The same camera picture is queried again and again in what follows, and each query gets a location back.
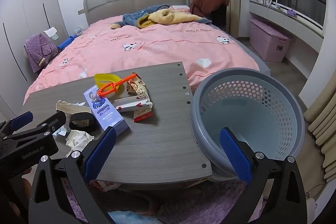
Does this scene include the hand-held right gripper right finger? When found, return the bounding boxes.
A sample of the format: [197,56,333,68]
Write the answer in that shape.
[219,127,308,224]

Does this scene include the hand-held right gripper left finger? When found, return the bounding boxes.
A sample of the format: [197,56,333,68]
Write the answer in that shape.
[28,126,117,224]

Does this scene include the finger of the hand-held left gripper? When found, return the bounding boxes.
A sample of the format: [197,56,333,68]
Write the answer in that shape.
[3,111,67,142]
[0,112,34,139]

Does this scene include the white tissue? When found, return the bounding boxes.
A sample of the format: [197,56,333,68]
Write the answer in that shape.
[65,130,95,157]

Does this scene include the black elastic band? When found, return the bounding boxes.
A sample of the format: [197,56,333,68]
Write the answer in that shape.
[67,113,97,132]

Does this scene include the purple rabbit print box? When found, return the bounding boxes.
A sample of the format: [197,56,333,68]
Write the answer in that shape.
[83,85,130,134]

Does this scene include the grey plastic perforated basket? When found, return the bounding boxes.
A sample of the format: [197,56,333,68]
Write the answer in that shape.
[190,68,305,181]

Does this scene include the red and white wrapper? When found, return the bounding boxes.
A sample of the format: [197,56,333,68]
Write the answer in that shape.
[133,106,154,123]

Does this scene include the yellow plastic ring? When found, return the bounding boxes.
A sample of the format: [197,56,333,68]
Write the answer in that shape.
[94,73,126,93]

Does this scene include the beige snack wrapper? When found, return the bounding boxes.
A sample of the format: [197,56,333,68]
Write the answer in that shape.
[125,76,151,98]

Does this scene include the orange plastic wand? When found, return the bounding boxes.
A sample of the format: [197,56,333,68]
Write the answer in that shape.
[98,72,139,97]

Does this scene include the purple fleece jacket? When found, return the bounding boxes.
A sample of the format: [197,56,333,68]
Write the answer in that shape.
[24,33,59,73]

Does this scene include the white bib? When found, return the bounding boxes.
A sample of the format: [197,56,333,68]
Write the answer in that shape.
[43,27,59,41]

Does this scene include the grey bed sheet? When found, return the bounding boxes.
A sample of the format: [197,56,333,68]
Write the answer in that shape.
[210,22,272,76]

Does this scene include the white wardrobe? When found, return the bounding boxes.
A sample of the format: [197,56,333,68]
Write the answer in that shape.
[0,0,66,109]

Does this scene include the bed with pink duvet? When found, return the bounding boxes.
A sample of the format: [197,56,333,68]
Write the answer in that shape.
[24,6,260,104]

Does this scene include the pink storage box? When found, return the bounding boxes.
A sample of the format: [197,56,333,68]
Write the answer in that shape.
[249,18,293,63]

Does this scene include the black chair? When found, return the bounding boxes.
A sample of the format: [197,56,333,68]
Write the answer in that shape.
[211,5,227,30]

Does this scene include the white window sill bench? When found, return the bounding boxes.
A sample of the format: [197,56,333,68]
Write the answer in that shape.
[248,1,324,54]

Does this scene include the yellow fleece garment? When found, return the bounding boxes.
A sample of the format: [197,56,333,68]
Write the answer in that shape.
[139,9,202,29]

